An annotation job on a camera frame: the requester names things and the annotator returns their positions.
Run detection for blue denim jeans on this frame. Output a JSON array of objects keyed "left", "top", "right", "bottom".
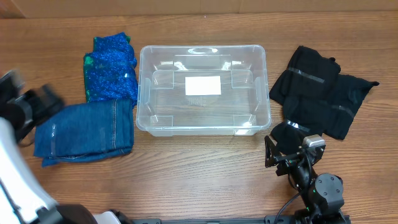
[{"left": 34, "top": 99, "right": 134, "bottom": 167}]

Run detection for blue green sequin cloth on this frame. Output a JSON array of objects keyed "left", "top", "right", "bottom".
[{"left": 83, "top": 32, "right": 138, "bottom": 106}]

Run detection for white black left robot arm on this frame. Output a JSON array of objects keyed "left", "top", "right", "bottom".
[{"left": 1, "top": 70, "right": 120, "bottom": 224}]

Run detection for black folded garment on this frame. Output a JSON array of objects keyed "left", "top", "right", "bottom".
[{"left": 269, "top": 45, "right": 379, "bottom": 154}]

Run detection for clear plastic storage bin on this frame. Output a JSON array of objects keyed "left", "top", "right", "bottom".
[{"left": 136, "top": 45, "right": 272, "bottom": 137}]

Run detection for white label in bin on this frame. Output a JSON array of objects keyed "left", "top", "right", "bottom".
[{"left": 185, "top": 76, "right": 221, "bottom": 96}]

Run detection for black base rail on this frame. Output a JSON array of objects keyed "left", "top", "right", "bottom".
[{"left": 130, "top": 214, "right": 352, "bottom": 224}]

